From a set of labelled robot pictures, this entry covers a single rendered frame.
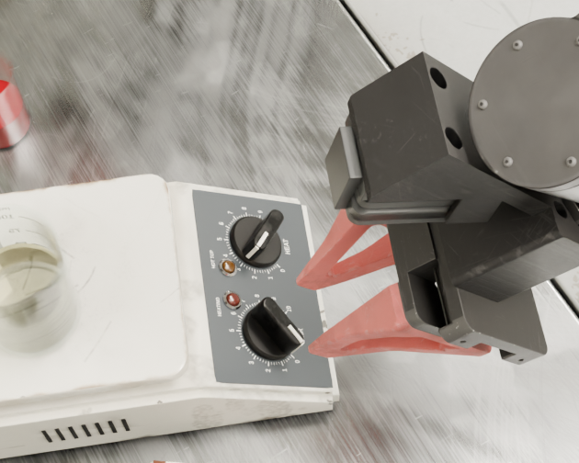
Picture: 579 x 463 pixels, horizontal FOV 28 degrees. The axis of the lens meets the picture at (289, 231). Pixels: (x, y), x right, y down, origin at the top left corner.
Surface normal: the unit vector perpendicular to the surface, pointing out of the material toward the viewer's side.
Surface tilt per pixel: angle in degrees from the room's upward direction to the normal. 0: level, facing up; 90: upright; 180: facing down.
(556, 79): 42
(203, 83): 0
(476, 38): 0
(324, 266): 88
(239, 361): 30
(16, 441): 90
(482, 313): 49
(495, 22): 0
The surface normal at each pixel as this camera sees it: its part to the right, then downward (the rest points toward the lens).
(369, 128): -0.66, -0.24
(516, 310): 0.73, -0.40
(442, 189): 0.15, 0.88
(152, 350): -0.02, -0.46
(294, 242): 0.48, -0.47
